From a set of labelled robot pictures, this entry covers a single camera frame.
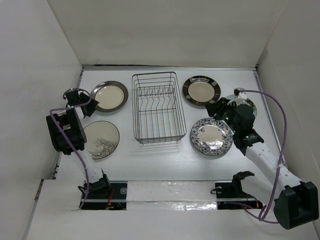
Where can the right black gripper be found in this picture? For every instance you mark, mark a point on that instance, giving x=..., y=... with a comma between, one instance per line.
x=218, y=107

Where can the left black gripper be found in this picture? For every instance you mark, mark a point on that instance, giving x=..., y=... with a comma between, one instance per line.
x=92, y=106

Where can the brown rimmed cream plate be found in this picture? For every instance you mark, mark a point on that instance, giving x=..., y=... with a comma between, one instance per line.
x=110, y=95

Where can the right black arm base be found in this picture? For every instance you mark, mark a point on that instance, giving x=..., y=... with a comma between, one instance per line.
x=225, y=189

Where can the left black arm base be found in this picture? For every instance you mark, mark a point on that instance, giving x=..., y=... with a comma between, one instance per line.
x=118, y=190

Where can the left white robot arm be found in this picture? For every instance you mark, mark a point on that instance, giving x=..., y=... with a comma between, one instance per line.
x=68, y=137

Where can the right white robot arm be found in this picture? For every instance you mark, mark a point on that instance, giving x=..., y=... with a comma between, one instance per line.
x=293, y=201

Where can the teal flower plate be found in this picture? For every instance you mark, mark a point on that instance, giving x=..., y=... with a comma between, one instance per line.
x=253, y=107

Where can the black striped rim plate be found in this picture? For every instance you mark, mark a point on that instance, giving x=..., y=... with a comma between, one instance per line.
x=201, y=90

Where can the blue floral pattern plate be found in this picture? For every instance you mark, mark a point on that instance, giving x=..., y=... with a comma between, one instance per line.
x=211, y=137

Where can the tree pattern cream plate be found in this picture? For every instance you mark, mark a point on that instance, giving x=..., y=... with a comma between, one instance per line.
x=103, y=138

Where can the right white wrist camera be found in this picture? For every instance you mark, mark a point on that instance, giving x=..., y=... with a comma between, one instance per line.
x=240, y=93

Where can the grey wire dish rack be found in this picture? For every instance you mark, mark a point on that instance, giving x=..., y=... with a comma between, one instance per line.
x=158, y=114

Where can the metal rail bar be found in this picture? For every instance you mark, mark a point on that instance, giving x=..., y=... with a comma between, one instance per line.
x=232, y=199

